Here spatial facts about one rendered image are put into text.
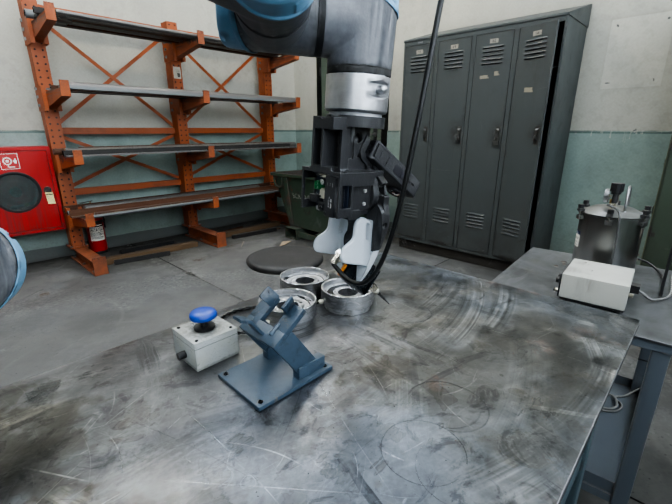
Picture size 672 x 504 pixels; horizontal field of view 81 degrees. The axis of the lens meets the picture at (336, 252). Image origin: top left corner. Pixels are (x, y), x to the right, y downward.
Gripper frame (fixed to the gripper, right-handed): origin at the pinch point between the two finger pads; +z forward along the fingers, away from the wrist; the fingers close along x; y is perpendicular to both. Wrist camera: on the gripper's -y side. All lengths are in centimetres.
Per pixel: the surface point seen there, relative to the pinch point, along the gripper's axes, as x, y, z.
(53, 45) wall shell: -399, -26, -66
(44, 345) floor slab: -206, 25, 107
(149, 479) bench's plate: 2.2, 29.0, 16.1
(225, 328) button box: -13.8, 12.7, 11.7
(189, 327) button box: -17.8, 16.6, 12.1
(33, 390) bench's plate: -22.8, 36.0, 17.7
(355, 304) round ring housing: -9.6, -11.0, 12.3
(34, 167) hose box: -368, 3, 31
